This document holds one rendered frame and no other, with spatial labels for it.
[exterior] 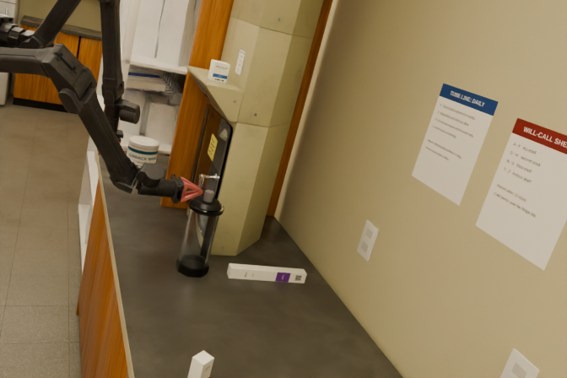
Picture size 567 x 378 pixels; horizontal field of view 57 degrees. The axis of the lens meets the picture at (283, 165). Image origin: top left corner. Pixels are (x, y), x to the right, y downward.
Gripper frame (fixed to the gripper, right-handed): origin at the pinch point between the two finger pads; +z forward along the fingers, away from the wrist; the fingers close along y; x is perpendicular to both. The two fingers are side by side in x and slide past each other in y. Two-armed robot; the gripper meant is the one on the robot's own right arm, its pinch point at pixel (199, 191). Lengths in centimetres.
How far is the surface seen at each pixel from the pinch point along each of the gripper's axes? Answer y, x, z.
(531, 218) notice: -83, -34, 48
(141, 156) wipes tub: 62, 11, -9
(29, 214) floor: 213, 114, -49
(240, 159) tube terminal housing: -5.4, -14.3, 9.6
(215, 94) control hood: -5.3, -34.0, -3.4
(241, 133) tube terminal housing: -5.4, -22.9, 7.8
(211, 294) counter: -29.3, 20.8, 0.9
